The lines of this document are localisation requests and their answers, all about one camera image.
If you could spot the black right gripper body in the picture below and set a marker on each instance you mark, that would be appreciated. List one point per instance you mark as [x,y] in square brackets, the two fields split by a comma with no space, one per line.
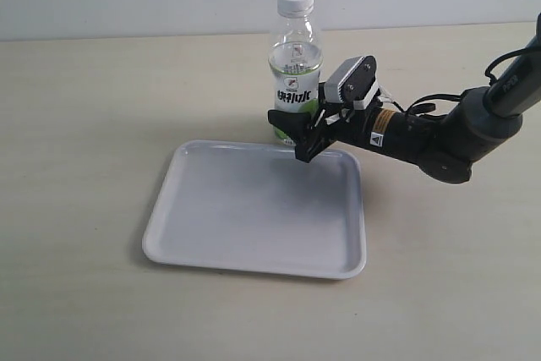
[350,128]

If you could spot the clear plastic water bottle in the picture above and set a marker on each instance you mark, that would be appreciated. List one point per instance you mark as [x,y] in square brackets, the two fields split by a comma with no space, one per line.
[295,58]

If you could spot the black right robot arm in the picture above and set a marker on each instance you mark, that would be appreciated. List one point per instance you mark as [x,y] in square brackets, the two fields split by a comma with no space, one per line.
[441,134]

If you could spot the white rectangular tray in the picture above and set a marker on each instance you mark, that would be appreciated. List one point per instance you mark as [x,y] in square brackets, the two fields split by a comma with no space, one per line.
[250,207]

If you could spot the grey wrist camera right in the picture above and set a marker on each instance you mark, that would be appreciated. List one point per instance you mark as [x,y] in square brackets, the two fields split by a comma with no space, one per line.
[354,83]

